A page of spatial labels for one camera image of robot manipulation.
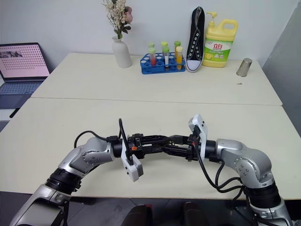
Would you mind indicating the blue test tube rack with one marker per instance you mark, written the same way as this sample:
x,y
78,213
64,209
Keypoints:
x,y
162,64

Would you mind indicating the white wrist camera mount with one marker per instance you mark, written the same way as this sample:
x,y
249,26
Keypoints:
x,y
134,170
200,124

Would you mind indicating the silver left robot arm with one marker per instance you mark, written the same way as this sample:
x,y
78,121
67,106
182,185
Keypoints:
x,y
91,155

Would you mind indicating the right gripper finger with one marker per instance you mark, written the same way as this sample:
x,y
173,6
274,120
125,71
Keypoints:
x,y
176,151
181,139

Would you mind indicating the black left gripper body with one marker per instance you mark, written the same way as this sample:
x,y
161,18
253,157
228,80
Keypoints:
x,y
137,147

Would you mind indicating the green-capped tube with red liquid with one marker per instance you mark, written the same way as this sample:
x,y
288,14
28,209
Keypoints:
x,y
152,57

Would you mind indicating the green-capped tube with white content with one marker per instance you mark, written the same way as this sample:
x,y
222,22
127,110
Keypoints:
x,y
166,58

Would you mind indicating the yellow detergent pump bottle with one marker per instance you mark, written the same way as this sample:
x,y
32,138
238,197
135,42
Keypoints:
x,y
218,44

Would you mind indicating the dried flower bouquet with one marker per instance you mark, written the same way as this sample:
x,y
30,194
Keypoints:
x,y
118,16

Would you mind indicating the yellow-capped tube with orange liquid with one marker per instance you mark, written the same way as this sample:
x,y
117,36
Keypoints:
x,y
179,57

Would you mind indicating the white ceramic vase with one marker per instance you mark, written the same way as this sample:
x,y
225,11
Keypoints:
x,y
121,54

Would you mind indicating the dark rounded shape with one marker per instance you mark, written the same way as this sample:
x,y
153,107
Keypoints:
x,y
138,215
195,214

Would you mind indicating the green-capped test tube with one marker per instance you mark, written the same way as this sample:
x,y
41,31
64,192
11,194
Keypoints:
x,y
164,44
177,43
150,44

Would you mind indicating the grey open laptop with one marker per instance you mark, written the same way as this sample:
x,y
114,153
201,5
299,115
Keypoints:
x,y
21,61

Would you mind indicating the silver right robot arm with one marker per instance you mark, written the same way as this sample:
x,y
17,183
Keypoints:
x,y
247,162

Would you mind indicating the black slanted bar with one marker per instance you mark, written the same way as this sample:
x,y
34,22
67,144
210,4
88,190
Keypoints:
x,y
14,112

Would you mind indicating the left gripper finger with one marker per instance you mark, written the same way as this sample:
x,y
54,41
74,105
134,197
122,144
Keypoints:
x,y
154,149
155,139

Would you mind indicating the steel metal cup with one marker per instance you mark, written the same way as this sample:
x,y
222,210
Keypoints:
x,y
244,67

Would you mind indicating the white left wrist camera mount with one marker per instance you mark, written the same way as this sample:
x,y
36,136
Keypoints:
x,y
134,170

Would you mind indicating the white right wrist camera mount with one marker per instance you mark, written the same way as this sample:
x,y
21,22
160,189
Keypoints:
x,y
200,124

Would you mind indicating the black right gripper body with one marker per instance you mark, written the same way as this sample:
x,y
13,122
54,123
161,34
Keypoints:
x,y
193,150

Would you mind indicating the black canvas sneaker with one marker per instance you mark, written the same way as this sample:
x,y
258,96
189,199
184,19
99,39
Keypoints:
x,y
195,40

